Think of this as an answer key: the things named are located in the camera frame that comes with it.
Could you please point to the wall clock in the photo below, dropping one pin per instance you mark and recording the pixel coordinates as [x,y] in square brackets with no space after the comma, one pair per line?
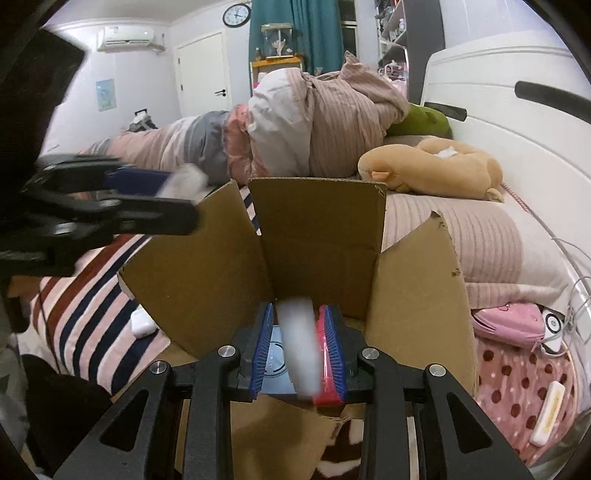
[237,14]

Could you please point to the tan plush toy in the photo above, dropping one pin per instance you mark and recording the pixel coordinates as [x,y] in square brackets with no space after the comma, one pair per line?
[429,168]

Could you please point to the teal curtain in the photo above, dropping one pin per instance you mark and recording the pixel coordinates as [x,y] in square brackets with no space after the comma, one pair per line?
[295,27]

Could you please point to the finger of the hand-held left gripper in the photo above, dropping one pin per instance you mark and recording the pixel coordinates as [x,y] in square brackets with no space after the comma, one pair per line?
[138,177]
[152,214]

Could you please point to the striped bed sheet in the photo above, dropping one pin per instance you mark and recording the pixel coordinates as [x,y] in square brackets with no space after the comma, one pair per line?
[87,314]

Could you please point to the green plush toy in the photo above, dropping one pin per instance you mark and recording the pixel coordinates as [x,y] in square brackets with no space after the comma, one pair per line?
[422,121]

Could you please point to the pink polka dot blanket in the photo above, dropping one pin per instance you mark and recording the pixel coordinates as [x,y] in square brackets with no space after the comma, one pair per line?
[521,383]

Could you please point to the shelf with figurines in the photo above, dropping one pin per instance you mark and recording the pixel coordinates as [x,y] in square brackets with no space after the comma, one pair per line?
[392,37]

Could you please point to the white and pink bottle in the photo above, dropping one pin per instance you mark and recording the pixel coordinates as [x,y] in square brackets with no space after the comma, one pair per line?
[302,348]

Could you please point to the pink striped quilt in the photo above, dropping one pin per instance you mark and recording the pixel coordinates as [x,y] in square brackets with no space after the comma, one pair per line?
[295,124]

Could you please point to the silver disc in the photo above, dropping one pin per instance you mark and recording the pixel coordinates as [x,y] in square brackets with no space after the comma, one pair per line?
[277,364]

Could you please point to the white round charger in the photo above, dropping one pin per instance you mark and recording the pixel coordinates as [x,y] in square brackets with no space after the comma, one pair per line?
[551,323]

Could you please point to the cardboard box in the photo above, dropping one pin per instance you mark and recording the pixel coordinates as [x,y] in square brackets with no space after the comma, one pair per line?
[318,258]

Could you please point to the white air conditioner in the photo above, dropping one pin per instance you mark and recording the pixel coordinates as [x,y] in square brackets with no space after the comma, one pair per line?
[124,38]

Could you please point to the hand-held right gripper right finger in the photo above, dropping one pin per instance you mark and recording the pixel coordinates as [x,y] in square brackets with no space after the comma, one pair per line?
[333,344]

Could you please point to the white earbuds case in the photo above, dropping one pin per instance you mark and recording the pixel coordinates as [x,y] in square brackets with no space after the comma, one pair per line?
[142,323]

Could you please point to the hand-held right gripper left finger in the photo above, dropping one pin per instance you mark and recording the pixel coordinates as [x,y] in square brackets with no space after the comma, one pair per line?
[258,344]

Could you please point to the striped pillow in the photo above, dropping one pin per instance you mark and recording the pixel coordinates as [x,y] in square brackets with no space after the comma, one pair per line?
[466,240]

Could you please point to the small white object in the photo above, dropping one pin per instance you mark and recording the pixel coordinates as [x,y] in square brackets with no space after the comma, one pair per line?
[184,182]

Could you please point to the white rectangular case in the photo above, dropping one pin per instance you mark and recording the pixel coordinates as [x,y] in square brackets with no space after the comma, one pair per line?
[547,413]

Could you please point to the white headboard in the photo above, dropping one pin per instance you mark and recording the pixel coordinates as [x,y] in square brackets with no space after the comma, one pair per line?
[508,115]

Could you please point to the glass display case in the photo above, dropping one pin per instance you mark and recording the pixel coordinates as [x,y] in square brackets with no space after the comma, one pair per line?
[279,41]

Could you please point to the white door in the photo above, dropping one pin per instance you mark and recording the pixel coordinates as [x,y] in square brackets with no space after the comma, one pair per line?
[203,74]

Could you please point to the wall poster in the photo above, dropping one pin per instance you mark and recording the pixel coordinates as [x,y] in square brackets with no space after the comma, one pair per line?
[105,94]

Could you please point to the pink pouch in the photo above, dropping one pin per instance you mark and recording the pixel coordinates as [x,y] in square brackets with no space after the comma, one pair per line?
[508,323]

